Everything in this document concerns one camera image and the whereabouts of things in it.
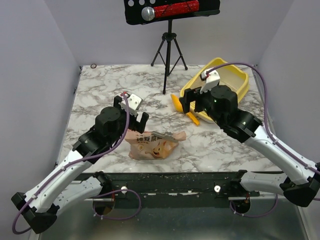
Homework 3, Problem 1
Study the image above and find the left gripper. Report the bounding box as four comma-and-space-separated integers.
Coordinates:
107, 96, 149, 146

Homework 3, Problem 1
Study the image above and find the yellow litter scoop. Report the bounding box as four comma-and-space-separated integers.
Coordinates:
170, 93, 201, 127

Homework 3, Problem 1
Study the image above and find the pink cat litter bag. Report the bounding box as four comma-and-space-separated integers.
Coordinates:
125, 130, 187, 160

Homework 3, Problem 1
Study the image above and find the white bag sealing clip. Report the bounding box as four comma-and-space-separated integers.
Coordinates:
151, 131, 179, 143

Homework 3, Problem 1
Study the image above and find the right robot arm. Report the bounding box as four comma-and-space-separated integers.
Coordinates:
179, 85, 320, 207

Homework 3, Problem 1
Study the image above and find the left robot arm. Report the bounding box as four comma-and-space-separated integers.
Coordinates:
11, 92, 149, 234

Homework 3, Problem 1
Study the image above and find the yellow litter box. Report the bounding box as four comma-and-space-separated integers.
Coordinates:
178, 57, 249, 125

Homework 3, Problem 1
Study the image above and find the black tripod stand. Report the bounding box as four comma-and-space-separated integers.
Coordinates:
150, 20, 188, 95

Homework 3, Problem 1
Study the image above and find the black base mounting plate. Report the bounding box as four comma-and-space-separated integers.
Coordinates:
73, 170, 264, 209

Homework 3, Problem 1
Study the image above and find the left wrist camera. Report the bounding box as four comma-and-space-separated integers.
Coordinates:
124, 93, 143, 117

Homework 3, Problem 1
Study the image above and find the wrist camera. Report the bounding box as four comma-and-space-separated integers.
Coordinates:
199, 67, 221, 94
124, 93, 143, 117

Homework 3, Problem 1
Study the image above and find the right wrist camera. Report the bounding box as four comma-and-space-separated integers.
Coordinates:
199, 67, 221, 94

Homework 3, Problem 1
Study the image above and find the aluminium rail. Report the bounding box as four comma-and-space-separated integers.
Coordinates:
85, 195, 115, 203

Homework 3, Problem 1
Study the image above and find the red handled microphone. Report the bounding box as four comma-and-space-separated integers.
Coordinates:
141, 0, 200, 22

